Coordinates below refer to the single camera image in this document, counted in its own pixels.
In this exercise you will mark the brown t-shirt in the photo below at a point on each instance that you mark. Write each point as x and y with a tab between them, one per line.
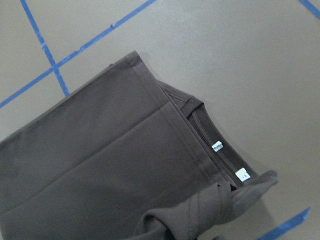
125	157

